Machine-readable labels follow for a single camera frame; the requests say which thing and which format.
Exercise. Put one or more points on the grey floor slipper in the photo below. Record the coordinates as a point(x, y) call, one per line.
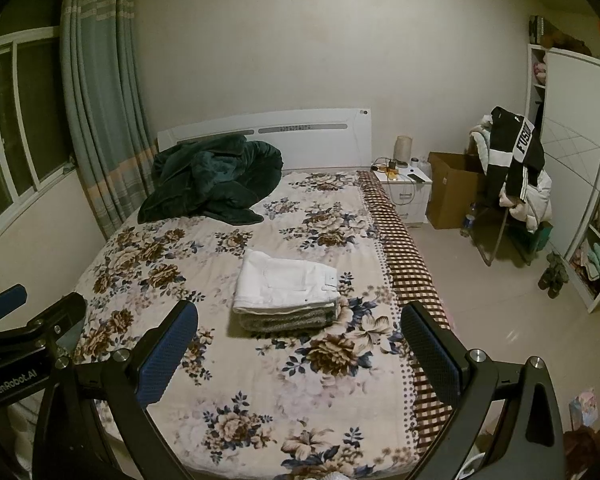
point(560, 277)
point(547, 275)

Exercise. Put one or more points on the large cardboard box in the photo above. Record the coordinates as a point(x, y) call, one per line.
point(450, 195)

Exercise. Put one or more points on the cream clothing on chair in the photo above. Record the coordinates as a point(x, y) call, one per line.
point(480, 140)

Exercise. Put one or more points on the chair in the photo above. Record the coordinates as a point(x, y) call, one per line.
point(490, 240)

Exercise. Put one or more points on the folded grey towel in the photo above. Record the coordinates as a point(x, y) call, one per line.
point(285, 321)

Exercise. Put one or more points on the white pants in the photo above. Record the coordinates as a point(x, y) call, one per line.
point(280, 280)

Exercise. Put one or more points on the green striped curtain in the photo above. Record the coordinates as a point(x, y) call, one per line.
point(100, 100)

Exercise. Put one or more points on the mint green folded clothing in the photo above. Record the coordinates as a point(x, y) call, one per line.
point(597, 260)

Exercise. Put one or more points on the white wardrobe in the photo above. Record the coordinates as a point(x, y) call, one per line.
point(575, 150)

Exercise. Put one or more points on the white puffy jacket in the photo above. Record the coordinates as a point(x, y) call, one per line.
point(532, 205)

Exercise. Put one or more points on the window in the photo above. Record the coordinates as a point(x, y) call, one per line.
point(15, 125)

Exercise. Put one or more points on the white bed frame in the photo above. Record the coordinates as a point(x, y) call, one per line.
point(280, 135)

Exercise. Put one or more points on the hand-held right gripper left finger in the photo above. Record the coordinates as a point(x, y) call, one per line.
point(169, 355)

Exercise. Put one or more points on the plastic water bottle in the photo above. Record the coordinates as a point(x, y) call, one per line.
point(468, 222)

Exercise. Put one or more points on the black and white jacket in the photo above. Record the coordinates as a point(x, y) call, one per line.
point(515, 150)

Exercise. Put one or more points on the beige table lamp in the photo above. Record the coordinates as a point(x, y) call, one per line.
point(403, 152)

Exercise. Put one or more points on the pink folded clothing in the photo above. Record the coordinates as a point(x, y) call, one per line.
point(540, 72)

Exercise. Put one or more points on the brown checkered bed sheet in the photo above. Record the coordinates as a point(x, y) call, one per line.
point(405, 260)

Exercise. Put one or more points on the white nightstand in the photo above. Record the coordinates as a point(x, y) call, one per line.
point(410, 200)

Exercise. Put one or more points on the dark green blanket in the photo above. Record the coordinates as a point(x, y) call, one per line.
point(210, 180)

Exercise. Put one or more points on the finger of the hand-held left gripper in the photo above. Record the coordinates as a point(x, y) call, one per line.
point(4, 304)
point(55, 312)

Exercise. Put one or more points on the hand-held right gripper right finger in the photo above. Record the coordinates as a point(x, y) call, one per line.
point(430, 355)

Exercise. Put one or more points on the floral bed sheet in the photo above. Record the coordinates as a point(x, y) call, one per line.
point(280, 385)

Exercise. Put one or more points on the green storage box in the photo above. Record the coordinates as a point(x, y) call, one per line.
point(540, 240)

